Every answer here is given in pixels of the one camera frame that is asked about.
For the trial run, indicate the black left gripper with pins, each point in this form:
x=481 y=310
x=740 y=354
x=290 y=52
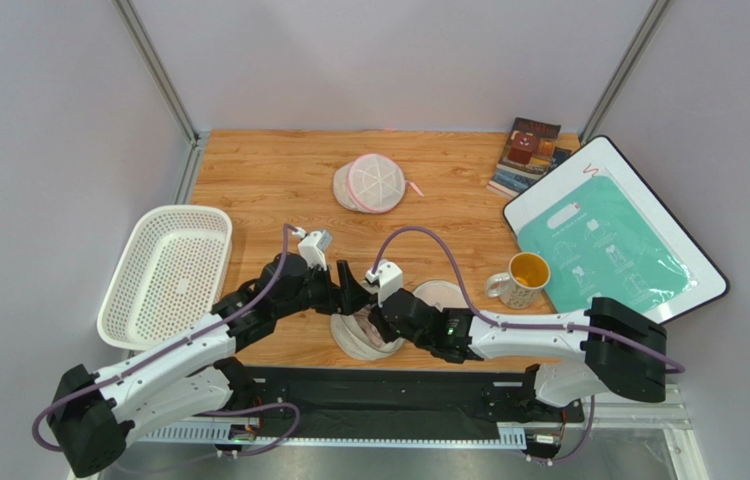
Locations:
x=346 y=297

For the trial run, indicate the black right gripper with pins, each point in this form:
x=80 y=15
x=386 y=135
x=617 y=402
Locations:
x=380 y=315

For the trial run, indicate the beige mesh laundry bag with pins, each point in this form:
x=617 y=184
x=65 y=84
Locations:
x=349 y=337

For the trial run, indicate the pink bra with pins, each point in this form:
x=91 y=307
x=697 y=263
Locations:
x=370 y=332

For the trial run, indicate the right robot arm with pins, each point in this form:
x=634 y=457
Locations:
x=606 y=347

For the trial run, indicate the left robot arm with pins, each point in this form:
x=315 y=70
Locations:
x=96 y=416

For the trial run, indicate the pink-trimmed mesh laundry bag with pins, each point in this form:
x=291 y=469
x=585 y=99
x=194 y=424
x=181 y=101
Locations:
x=371 y=184

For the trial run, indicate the white mug with yellow interior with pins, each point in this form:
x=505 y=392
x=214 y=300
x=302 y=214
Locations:
x=525 y=278

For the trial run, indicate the white perforated plastic basket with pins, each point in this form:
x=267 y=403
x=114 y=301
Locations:
x=171 y=271

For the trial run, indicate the stack of books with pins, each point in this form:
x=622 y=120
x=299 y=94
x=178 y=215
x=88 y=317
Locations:
x=530 y=152

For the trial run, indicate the white board with black edge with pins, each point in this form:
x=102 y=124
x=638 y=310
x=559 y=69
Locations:
x=601 y=157

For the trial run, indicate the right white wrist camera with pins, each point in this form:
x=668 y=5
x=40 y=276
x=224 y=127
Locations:
x=387 y=277

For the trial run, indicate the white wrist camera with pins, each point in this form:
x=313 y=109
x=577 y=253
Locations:
x=312 y=246
x=387 y=277

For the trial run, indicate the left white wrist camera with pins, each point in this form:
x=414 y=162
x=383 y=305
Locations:
x=312 y=246

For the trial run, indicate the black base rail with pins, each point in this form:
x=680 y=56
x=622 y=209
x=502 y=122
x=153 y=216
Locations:
x=324 y=403

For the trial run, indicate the aluminium frame post left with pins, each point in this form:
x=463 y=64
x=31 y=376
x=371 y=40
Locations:
x=144 y=44

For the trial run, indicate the aluminium frame post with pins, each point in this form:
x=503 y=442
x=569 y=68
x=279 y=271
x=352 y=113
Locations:
x=638 y=44
x=144 y=44

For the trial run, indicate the aluminium frame post right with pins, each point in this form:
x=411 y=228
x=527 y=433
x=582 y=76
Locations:
x=638 y=44

